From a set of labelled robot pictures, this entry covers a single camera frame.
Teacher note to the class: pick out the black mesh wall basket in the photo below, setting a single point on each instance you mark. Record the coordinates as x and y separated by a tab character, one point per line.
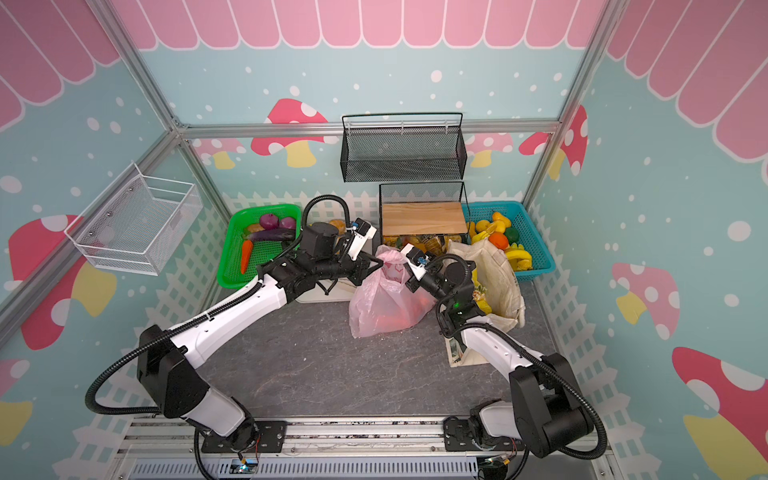
409	147

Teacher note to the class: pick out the orange fruit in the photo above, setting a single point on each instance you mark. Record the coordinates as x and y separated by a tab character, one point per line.
499	240

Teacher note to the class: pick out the white bread tray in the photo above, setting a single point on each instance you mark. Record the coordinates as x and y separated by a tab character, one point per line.
328	291

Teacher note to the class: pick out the canvas tote bag leaf print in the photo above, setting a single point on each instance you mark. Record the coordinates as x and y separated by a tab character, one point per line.
495	281

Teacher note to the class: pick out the yellow Lays chips bag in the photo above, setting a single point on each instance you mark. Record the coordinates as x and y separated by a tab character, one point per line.
483	306

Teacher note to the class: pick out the teal plastic basket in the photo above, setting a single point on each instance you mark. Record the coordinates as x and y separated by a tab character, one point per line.
511	218

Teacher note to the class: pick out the pink plastic grocery bag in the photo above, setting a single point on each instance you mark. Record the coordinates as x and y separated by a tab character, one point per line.
383	303

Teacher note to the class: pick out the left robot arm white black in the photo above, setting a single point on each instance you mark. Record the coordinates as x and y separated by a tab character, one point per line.
168	359

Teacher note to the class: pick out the white wire wall basket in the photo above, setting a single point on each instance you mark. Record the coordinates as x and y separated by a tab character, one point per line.
136	224

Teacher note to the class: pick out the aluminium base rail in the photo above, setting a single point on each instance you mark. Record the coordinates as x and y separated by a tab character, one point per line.
377	447

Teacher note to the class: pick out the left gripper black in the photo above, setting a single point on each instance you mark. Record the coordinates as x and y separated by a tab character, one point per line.
363	267

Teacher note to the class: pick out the black wire shelf rack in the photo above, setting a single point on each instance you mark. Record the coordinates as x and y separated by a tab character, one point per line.
422	210

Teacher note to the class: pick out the orange yellow candy bag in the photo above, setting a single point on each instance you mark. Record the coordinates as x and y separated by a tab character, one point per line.
411	243

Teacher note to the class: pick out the round bread roll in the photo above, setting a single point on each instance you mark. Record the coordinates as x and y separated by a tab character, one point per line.
339	224

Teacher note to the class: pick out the purple eggplant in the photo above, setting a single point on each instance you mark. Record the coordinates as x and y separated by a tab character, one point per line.
272	235

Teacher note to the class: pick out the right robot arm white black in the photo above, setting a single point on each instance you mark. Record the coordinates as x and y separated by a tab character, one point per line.
547	412

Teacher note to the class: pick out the green plastic basket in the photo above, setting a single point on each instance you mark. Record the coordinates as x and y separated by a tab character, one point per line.
241	224

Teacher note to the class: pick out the yellow banana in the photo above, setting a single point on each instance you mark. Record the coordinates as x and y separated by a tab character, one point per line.
519	258

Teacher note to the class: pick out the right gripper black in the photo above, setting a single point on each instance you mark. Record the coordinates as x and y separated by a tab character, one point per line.
414	275

